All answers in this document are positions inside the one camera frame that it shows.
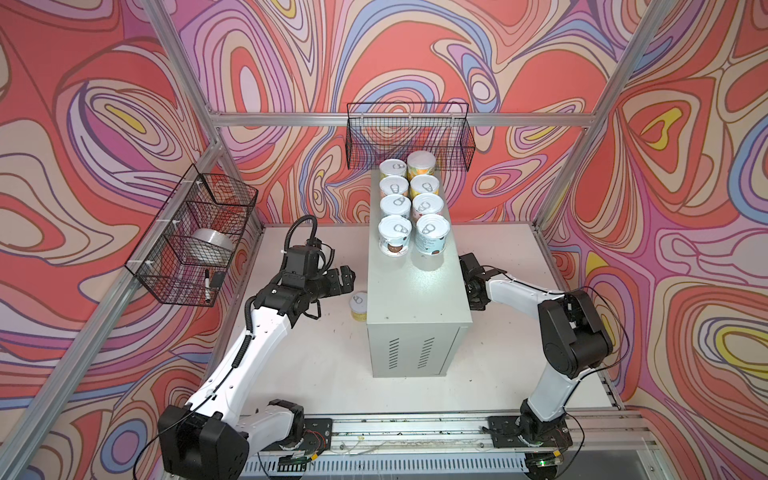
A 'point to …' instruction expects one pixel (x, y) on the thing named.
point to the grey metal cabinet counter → (418, 313)
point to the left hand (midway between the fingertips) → (344, 275)
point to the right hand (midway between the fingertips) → (458, 307)
